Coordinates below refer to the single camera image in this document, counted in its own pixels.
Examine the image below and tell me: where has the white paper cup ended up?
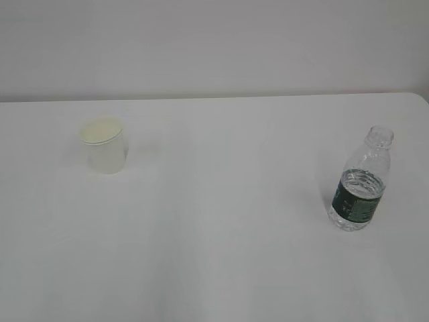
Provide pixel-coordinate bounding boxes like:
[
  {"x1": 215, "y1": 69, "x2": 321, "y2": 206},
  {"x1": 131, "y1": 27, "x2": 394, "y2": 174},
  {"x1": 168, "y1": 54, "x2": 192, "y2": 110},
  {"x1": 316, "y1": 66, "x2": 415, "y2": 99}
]
[{"x1": 80, "y1": 117, "x2": 126, "y2": 174}]

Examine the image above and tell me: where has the clear green-label water bottle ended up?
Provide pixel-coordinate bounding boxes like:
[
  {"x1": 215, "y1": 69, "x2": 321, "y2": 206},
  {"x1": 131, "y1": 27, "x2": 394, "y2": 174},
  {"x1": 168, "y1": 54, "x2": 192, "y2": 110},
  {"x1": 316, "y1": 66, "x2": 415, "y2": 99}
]
[{"x1": 328, "y1": 125, "x2": 394, "y2": 231}]

